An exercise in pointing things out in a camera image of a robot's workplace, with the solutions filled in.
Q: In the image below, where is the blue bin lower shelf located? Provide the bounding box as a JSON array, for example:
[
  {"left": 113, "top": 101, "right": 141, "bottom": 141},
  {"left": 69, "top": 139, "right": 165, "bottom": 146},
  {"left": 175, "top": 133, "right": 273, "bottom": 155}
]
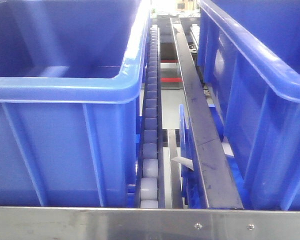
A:
[{"left": 179, "top": 105, "right": 245, "bottom": 210}]

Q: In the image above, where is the white roller conveyor track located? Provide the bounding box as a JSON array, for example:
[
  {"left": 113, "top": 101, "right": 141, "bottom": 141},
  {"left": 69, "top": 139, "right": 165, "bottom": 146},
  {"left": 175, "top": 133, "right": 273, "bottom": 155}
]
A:
[{"left": 134, "top": 24, "right": 165, "bottom": 209}]

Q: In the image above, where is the blue bin upper left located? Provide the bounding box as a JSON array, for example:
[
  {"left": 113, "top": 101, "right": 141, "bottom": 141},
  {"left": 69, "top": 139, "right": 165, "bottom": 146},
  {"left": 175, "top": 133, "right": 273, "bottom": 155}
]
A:
[{"left": 0, "top": 0, "right": 150, "bottom": 207}]

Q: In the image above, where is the blue bin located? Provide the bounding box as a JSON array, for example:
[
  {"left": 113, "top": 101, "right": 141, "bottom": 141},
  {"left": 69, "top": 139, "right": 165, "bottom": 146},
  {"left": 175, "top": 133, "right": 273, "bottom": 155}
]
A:
[
  {"left": 198, "top": 0, "right": 300, "bottom": 210},
  {"left": 0, "top": 0, "right": 150, "bottom": 207}
]

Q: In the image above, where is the blue bin upper right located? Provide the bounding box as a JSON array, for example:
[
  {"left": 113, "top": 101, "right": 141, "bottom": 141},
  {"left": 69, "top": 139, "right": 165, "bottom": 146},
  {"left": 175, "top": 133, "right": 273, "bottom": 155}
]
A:
[{"left": 198, "top": 0, "right": 300, "bottom": 210}]

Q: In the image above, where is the steel divider rail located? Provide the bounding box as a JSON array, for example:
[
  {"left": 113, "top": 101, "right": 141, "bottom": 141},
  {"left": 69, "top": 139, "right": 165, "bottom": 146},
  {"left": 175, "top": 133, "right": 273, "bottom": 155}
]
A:
[{"left": 170, "top": 17, "right": 244, "bottom": 210}]

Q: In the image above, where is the right shelf steel front rail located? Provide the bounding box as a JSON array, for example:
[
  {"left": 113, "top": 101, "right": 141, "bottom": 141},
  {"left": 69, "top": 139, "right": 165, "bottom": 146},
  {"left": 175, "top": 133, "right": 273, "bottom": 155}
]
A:
[{"left": 0, "top": 207, "right": 300, "bottom": 240}]

